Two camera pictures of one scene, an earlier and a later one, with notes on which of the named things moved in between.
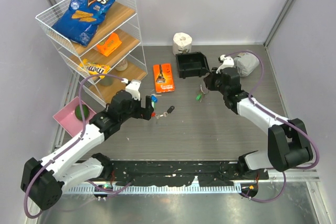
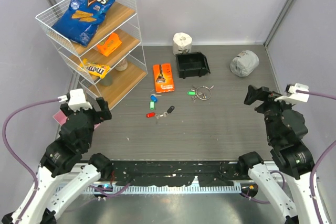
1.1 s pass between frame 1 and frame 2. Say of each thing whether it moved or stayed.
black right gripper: moved
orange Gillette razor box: stayed
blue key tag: stayed
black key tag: stayed
